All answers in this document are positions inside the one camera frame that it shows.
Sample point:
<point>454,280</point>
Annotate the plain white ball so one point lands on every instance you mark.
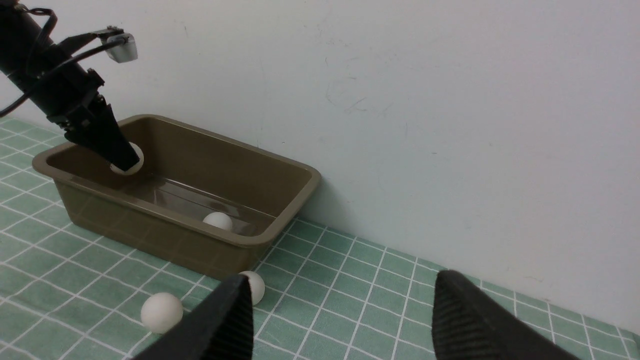
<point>161,312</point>
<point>219,220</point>

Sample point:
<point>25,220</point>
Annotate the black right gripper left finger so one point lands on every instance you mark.
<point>221,327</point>

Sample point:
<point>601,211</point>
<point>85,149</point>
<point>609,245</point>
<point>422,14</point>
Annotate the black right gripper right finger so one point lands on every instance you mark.
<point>469,325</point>

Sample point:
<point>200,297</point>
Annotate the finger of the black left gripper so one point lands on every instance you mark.
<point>94,127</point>

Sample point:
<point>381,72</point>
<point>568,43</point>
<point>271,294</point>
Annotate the olive plastic bin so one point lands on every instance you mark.
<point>187,173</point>

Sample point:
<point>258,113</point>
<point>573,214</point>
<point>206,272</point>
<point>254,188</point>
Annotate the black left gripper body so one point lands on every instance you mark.
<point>56,91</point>

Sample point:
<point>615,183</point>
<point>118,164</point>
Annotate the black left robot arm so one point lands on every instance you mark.
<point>25,36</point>

